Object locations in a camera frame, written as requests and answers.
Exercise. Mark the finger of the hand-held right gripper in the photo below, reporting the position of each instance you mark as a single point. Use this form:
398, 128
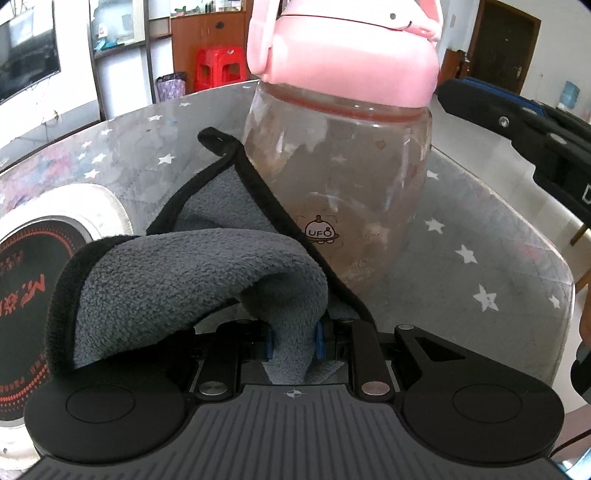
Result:
489, 89
480, 108

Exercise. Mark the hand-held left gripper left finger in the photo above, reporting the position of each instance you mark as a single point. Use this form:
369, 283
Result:
217, 364

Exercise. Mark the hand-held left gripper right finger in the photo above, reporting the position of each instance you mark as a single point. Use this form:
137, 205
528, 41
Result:
369, 360

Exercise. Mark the grey cleaning cloth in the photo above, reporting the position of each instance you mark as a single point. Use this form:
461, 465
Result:
184, 277

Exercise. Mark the clear bottle with pink lid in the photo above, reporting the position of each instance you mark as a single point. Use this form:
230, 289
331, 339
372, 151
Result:
351, 184

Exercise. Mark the dark wooden door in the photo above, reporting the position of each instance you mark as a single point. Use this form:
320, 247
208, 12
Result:
503, 41

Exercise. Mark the blue water jug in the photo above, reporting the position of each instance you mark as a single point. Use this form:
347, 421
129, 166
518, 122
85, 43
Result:
570, 94

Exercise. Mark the round black induction cooker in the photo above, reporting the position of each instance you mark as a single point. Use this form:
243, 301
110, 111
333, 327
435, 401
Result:
27, 323

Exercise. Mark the red plastic stool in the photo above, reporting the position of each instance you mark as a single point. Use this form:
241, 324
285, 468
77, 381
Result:
219, 69

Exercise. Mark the purple waste bin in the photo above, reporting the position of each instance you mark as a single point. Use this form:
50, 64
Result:
171, 87

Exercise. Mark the brown wooden cabinet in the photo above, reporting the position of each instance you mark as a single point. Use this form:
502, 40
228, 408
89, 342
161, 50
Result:
207, 27

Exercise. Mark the glass display cabinet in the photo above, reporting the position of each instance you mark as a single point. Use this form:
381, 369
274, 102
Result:
120, 27

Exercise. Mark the wall-mounted black television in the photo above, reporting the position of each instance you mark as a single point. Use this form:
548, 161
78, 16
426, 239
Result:
27, 55

